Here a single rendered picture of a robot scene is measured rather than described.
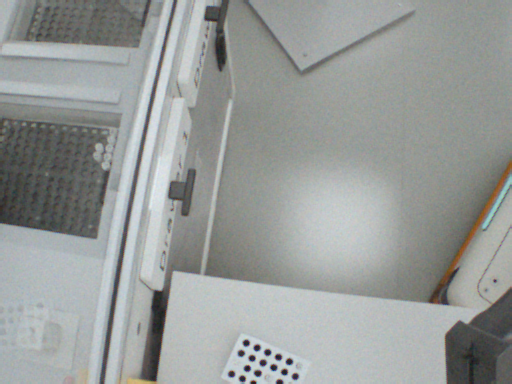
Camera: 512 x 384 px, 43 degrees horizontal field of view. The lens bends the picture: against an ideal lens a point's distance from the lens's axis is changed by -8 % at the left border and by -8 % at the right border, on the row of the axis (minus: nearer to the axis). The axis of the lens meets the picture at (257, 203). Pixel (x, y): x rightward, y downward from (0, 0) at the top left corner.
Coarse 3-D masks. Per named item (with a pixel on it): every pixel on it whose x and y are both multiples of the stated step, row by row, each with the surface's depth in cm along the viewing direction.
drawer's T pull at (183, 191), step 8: (192, 168) 106; (192, 176) 105; (176, 184) 105; (184, 184) 105; (192, 184) 105; (176, 192) 105; (184, 192) 105; (192, 192) 105; (184, 200) 104; (184, 208) 104
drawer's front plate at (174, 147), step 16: (176, 112) 106; (176, 128) 106; (176, 144) 106; (176, 160) 108; (160, 176) 104; (160, 192) 103; (160, 208) 103; (160, 224) 102; (160, 240) 104; (144, 256) 101; (160, 256) 105; (144, 272) 100; (160, 272) 107; (160, 288) 108
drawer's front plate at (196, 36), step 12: (204, 0) 112; (192, 12) 111; (204, 12) 113; (192, 24) 110; (204, 24) 115; (192, 36) 110; (204, 36) 116; (192, 48) 109; (192, 60) 109; (180, 72) 108; (192, 72) 111; (180, 84) 109; (192, 84) 113; (192, 96) 114
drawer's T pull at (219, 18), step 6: (222, 0) 113; (228, 0) 114; (210, 6) 113; (222, 6) 113; (210, 12) 113; (216, 12) 113; (222, 12) 113; (204, 18) 113; (210, 18) 113; (216, 18) 113; (222, 18) 112; (222, 24) 112; (216, 30) 112; (222, 30) 112
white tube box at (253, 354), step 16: (240, 336) 110; (240, 352) 113; (256, 352) 110; (272, 352) 110; (224, 368) 109; (240, 368) 109; (256, 368) 109; (272, 368) 112; (288, 368) 109; (304, 368) 109
